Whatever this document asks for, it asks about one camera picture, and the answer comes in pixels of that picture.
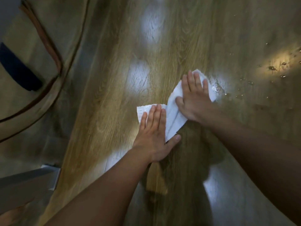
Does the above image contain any person's left forearm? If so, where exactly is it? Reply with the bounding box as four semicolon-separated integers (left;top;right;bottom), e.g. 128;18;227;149
45;148;153;226

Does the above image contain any white towel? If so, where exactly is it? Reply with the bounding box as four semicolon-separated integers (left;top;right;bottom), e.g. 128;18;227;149
137;69;218;143

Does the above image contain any person's left hand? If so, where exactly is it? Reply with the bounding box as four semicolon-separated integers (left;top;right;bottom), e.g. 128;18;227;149
132;104;182;163

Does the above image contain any person's right hand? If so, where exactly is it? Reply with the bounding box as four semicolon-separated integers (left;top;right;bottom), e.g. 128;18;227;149
175;70;217;124

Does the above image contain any grey metal furniture leg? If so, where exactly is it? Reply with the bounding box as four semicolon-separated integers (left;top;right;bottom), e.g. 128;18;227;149
0;165;61;213

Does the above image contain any person's right forearm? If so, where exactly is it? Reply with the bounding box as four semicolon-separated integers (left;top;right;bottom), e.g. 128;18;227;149
200;108;301;225

